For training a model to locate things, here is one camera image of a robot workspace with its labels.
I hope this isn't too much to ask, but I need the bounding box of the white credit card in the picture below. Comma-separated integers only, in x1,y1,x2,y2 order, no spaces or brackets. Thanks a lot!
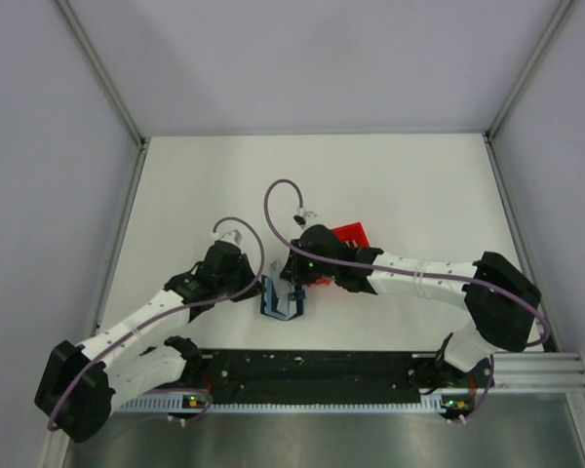
269,259,283,282

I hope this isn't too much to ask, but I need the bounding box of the blue leather card holder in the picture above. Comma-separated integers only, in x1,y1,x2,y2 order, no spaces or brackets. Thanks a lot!
259,275,306,322

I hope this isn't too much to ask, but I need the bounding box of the red plastic bin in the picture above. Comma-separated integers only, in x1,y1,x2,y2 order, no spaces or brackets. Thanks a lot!
306,221,371,289

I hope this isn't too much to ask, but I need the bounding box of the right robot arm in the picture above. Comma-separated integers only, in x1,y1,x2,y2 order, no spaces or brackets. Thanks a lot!
280,224,541,386

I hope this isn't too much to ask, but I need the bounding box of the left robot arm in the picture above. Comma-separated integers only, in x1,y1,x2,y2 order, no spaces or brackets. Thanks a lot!
34,241,262,443

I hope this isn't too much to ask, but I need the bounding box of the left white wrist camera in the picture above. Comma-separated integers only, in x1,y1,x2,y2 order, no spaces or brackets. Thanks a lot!
211,229,243,248

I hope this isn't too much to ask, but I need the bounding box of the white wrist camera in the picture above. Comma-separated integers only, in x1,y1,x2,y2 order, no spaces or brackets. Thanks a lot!
211,229,243,248
293,207,319,229

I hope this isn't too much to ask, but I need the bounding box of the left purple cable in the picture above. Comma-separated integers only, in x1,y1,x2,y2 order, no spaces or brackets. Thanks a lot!
46,215,267,433

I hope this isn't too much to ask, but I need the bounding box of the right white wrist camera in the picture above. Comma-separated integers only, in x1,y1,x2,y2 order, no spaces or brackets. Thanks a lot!
293,207,319,229

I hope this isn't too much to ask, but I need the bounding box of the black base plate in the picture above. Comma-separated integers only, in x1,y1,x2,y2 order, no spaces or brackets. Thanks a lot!
159,349,490,404

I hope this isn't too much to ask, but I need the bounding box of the grey slotted cable duct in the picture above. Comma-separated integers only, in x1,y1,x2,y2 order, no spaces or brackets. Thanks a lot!
115,392,472,415

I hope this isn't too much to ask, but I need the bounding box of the right aluminium frame post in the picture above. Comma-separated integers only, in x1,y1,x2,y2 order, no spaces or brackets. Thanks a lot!
485,0,578,142

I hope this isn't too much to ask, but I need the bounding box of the aluminium frame post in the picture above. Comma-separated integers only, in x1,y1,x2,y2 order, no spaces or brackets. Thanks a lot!
485,0,578,142
53,0,148,147

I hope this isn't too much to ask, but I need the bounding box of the aluminium front rail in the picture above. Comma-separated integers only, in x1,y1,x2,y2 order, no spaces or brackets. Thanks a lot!
491,352,585,395

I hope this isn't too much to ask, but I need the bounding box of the left aluminium frame post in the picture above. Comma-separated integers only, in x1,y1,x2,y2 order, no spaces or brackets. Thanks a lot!
53,0,148,147

